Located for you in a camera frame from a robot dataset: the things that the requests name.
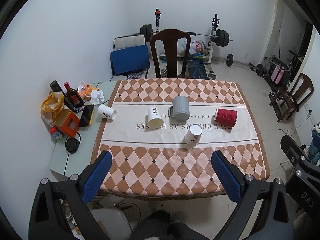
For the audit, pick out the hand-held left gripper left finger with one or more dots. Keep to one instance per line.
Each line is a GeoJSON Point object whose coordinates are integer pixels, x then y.
{"type": "Point", "coordinates": [96, 177]}

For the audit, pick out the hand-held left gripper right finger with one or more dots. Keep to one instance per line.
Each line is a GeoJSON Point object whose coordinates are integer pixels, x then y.
{"type": "Point", "coordinates": [226, 177]}

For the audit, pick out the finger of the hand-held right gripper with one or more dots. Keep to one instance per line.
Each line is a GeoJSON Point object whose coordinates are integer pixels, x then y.
{"type": "Point", "coordinates": [290, 147]}

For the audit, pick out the white paper cup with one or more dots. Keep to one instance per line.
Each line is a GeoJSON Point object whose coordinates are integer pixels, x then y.
{"type": "Point", "coordinates": [153, 117]}
{"type": "Point", "coordinates": [193, 136]}
{"type": "Point", "coordinates": [105, 111]}

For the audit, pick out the red paper cup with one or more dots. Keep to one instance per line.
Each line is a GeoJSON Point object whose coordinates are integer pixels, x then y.
{"type": "Point", "coordinates": [225, 117]}

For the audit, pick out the pile of blue clothes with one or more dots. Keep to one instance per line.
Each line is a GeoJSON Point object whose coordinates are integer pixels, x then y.
{"type": "Point", "coordinates": [315, 145]}

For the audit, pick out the white stool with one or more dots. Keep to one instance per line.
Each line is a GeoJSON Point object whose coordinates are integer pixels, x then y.
{"type": "Point", "coordinates": [110, 220]}

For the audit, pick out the brown checkered tablecloth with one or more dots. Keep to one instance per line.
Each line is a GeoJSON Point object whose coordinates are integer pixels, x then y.
{"type": "Point", "coordinates": [175, 160]}

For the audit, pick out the small red white packet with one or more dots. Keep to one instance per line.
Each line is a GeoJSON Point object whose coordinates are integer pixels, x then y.
{"type": "Point", "coordinates": [56, 133]}

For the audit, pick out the black phone on yellow case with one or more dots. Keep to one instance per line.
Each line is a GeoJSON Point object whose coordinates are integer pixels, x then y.
{"type": "Point", "coordinates": [86, 116]}

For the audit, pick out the brown wooden chair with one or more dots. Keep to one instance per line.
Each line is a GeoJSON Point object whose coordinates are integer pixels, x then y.
{"type": "Point", "coordinates": [303, 85]}

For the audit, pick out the orange cardboard box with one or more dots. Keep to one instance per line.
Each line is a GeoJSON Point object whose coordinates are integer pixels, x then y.
{"type": "Point", "coordinates": [63, 120]}

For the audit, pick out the person's legs in dark pants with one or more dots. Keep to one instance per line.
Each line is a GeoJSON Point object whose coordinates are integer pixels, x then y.
{"type": "Point", "coordinates": [180, 230]}

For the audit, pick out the exercise machine with pink pad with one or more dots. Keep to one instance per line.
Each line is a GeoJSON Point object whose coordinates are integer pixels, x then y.
{"type": "Point", "coordinates": [278, 75]}

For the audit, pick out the crumpled white tissue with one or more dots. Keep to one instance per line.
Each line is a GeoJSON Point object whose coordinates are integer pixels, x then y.
{"type": "Point", "coordinates": [97, 97]}

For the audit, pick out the brown liquor bottle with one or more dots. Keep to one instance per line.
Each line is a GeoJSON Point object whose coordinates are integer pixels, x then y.
{"type": "Point", "coordinates": [73, 98]}

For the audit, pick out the grey ribbed mug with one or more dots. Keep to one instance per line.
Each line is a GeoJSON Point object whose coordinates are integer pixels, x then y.
{"type": "Point", "coordinates": [180, 107]}

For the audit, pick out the orange plastic bag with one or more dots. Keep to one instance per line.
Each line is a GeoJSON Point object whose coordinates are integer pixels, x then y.
{"type": "Point", "coordinates": [50, 105]}

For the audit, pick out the orange snack wrappers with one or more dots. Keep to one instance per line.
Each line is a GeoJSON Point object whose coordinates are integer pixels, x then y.
{"type": "Point", "coordinates": [87, 91]}

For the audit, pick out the black box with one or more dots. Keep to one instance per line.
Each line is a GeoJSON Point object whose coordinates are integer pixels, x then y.
{"type": "Point", "coordinates": [56, 86]}

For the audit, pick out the small chrome dumbbell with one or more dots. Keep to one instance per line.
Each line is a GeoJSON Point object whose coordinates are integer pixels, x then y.
{"type": "Point", "coordinates": [164, 72]}
{"type": "Point", "coordinates": [212, 76]}

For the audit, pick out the long floor barbell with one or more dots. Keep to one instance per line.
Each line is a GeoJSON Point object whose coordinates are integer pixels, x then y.
{"type": "Point", "coordinates": [229, 59]}

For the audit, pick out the white weight rack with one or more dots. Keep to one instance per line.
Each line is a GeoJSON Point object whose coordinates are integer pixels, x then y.
{"type": "Point", "coordinates": [211, 52]}

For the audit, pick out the blue board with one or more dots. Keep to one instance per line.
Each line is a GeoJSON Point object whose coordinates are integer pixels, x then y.
{"type": "Point", "coordinates": [130, 58]}

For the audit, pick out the barbell with black plates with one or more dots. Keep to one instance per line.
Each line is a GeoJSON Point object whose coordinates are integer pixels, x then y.
{"type": "Point", "coordinates": [221, 37]}

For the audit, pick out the white plastic bag red print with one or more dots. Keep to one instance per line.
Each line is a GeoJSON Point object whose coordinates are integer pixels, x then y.
{"type": "Point", "coordinates": [197, 46]}

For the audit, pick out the dark wooden chair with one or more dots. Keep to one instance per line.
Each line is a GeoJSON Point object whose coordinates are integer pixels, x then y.
{"type": "Point", "coordinates": [171, 45]}

